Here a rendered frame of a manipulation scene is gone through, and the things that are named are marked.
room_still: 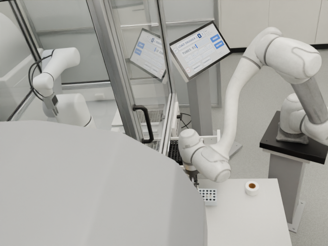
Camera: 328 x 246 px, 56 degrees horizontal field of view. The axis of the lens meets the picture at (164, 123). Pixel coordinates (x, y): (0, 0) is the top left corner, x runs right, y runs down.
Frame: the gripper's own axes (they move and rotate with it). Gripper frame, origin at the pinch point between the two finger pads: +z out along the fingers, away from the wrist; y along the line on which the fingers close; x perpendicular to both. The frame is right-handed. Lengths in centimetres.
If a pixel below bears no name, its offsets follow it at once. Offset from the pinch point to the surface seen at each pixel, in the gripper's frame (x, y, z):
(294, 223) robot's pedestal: -64, 37, 82
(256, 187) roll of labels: -31.5, 6.5, 3.8
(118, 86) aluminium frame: 17, -22, -81
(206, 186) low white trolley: -5.0, 9.9, 7.7
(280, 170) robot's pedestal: -51, 41, 28
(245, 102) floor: -38, 195, 84
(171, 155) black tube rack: 14.6, 20.2, -6.3
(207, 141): -5.3, 36.6, -2.2
